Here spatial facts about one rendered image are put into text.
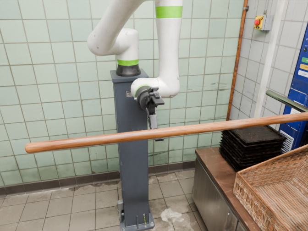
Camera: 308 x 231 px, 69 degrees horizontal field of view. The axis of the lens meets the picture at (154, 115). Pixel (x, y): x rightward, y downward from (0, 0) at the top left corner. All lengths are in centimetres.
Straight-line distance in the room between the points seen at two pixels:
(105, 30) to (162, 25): 26
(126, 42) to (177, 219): 143
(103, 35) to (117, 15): 15
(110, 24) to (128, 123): 60
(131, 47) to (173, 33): 33
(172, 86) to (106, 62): 91
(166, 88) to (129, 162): 66
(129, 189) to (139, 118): 55
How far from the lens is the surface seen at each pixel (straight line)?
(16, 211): 237
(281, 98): 121
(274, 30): 182
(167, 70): 104
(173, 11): 101
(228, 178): 154
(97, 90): 192
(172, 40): 102
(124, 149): 147
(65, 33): 185
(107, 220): 205
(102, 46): 117
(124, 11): 98
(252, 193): 127
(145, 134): 70
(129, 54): 128
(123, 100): 132
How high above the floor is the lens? 154
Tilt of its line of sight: 25 degrees down
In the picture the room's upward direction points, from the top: straight up
